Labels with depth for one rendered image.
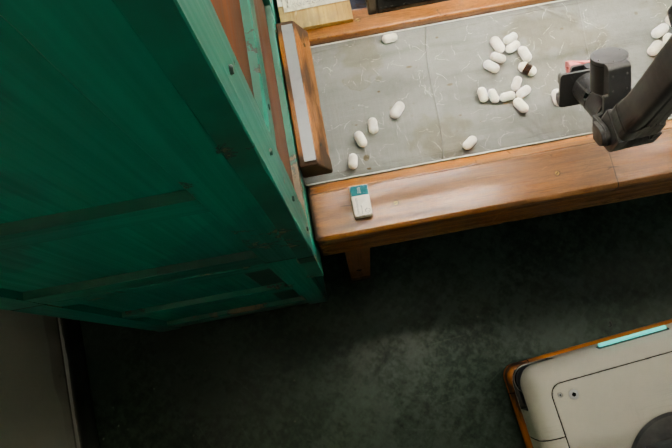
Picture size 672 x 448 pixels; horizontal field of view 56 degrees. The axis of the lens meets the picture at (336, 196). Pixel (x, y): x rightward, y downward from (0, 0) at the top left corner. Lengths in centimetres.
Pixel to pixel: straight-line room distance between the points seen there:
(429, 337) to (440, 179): 81
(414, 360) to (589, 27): 105
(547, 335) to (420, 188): 91
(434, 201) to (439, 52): 33
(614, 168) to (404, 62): 46
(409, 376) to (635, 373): 61
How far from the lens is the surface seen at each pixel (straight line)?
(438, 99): 132
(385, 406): 195
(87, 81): 43
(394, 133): 129
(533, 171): 127
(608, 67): 108
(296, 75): 121
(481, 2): 140
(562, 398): 173
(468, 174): 125
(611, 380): 177
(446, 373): 196
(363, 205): 119
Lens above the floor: 194
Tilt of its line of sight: 75 degrees down
